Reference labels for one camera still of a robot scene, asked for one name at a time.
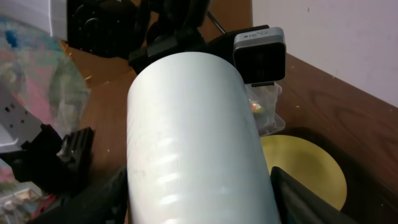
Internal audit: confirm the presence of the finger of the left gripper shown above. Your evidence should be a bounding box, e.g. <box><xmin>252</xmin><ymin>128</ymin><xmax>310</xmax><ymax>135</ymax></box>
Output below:
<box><xmin>1</xmin><ymin>124</ymin><xmax>95</xmax><ymax>195</ymax></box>

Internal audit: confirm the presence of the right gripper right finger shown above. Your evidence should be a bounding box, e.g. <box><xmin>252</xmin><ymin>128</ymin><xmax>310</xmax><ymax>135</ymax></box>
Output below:
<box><xmin>271</xmin><ymin>167</ymin><xmax>356</xmax><ymax>224</ymax></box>

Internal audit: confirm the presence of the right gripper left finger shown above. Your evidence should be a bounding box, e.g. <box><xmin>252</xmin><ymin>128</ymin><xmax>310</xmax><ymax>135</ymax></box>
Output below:
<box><xmin>30</xmin><ymin>167</ymin><xmax>127</xmax><ymax>224</ymax></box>

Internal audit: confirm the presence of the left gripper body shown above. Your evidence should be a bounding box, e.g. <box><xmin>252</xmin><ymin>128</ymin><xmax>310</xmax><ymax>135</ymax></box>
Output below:
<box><xmin>128</xmin><ymin>25</ymin><xmax>269</xmax><ymax>74</ymax></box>

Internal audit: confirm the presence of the yellow plate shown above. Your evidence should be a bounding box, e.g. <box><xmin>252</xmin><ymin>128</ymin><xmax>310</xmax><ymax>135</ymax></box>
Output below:
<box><xmin>261</xmin><ymin>135</ymin><xmax>347</xmax><ymax>210</ymax></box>

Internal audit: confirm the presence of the green orange snack wrapper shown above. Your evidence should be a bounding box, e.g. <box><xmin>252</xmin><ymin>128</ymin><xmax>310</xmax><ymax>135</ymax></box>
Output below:
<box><xmin>249</xmin><ymin>99</ymin><xmax>264</xmax><ymax>116</ymax></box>

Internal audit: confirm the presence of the white cup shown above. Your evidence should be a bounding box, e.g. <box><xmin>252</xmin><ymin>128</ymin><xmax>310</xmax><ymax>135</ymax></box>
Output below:
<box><xmin>127</xmin><ymin>52</ymin><xmax>279</xmax><ymax>223</ymax></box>

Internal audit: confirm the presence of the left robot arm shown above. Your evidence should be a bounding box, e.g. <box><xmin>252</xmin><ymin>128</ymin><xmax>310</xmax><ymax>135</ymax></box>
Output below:
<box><xmin>1</xmin><ymin>0</ymin><xmax>246</xmax><ymax>195</ymax></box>

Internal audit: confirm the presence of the clear plastic bin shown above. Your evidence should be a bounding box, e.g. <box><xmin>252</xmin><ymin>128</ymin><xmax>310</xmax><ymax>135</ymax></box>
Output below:
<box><xmin>245</xmin><ymin>82</ymin><xmax>285</xmax><ymax>136</ymax></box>

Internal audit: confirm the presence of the brown serving tray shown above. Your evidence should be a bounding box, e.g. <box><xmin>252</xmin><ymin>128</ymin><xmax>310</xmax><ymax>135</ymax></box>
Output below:
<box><xmin>273</xmin><ymin>128</ymin><xmax>397</xmax><ymax>223</ymax></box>

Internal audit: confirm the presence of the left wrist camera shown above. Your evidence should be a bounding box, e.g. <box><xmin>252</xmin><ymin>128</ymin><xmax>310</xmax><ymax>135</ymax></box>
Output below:
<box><xmin>233</xmin><ymin>27</ymin><xmax>287</xmax><ymax>84</ymax></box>

